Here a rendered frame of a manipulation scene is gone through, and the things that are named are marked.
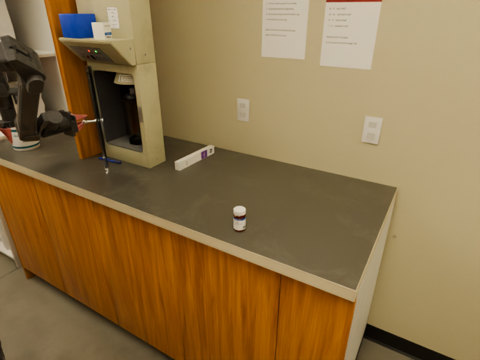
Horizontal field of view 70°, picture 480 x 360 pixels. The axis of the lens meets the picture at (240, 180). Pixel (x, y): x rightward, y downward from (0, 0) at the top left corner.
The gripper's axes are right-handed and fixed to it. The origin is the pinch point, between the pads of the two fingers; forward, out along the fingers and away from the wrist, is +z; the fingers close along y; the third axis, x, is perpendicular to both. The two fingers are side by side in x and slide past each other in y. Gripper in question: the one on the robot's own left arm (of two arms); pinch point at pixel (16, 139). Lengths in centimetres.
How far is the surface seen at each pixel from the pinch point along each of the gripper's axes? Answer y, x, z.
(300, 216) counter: 30, -123, 17
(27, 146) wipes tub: 16.6, 26.5, 13.2
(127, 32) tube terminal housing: 32, -43, -43
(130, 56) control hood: 30, -46, -34
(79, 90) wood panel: 29.5, -8.8, -17.4
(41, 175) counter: 2.9, -6.5, 16.9
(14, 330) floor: -21, 20, 110
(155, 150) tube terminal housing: 38, -46, 8
